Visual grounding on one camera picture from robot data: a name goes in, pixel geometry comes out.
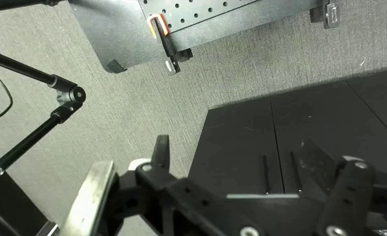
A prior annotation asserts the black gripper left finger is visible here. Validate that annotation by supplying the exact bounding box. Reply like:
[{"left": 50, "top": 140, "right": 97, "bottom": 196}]
[{"left": 60, "top": 133, "right": 230, "bottom": 236}]

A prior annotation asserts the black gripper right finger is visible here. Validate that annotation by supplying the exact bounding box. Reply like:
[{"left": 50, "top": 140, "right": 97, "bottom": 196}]
[{"left": 315, "top": 154, "right": 387, "bottom": 236}]

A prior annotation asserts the black stand base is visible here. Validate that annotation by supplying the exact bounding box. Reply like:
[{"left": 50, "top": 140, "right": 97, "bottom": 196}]
[{"left": 0, "top": 169, "right": 60, "bottom": 236}]

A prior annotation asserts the grey metal clamp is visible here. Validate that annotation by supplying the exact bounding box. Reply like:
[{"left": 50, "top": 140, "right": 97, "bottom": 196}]
[{"left": 310, "top": 0, "right": 341, "bottom": 30}]

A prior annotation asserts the black rod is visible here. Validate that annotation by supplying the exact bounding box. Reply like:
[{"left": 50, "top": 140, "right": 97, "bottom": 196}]
[{"left": 0, "top": 0, "right": 64, "bottom": 13}]

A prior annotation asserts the black cabinet door handle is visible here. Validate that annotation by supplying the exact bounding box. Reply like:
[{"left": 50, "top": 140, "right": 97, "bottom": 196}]
[{"left": 262, "top": 154, "right": 272, "bottom": 195}]

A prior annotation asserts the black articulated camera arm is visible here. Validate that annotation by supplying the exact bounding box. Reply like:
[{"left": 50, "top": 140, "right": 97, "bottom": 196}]
[{"left": 0, "top": 42, "right": 88, "bottom": 185}]

